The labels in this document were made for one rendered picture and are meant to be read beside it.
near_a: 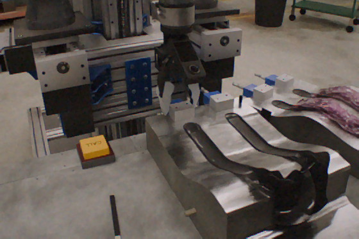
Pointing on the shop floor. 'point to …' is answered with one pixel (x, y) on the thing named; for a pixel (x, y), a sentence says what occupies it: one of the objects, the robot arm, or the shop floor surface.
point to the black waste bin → (270, 0)
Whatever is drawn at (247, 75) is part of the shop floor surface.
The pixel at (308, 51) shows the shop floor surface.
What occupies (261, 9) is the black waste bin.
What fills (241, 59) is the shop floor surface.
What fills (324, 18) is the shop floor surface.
